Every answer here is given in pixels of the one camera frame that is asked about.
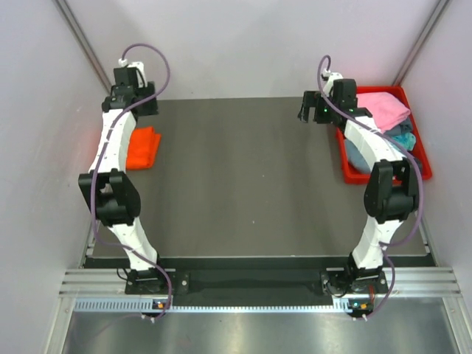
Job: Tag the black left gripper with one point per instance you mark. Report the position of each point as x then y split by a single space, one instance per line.
149 108

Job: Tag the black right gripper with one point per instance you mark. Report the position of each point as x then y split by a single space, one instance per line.
312 99

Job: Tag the orange t-shirt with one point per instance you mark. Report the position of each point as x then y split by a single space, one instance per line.
142 149

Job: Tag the aluminium frame rail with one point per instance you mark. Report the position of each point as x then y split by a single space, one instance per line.
407 282

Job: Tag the blue-grey folded t-shirt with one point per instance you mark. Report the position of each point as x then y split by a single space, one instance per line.
355 158

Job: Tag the pink folded t-shirt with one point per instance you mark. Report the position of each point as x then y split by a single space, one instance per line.
386 109

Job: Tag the teal folded t-shirt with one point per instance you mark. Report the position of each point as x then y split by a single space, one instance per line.
406 140

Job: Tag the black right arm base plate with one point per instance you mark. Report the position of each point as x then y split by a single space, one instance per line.
344 282

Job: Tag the grey-blue folded t-shirt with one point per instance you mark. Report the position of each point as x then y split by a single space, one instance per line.
403 128

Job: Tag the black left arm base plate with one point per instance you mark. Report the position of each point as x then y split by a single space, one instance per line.
153 282

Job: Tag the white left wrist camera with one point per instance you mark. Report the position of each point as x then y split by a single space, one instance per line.
139 68

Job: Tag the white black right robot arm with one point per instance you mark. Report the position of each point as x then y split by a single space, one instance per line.
392 192

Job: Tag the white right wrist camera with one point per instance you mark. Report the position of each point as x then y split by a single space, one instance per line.
328 78

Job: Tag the red plastic bin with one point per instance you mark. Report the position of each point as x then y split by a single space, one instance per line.
352 175

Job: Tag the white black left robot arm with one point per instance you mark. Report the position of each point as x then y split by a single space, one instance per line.
110 195

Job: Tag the grey slotted cable duct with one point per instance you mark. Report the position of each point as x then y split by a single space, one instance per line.
149 305

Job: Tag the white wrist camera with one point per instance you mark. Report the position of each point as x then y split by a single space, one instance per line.
139 68
328 78

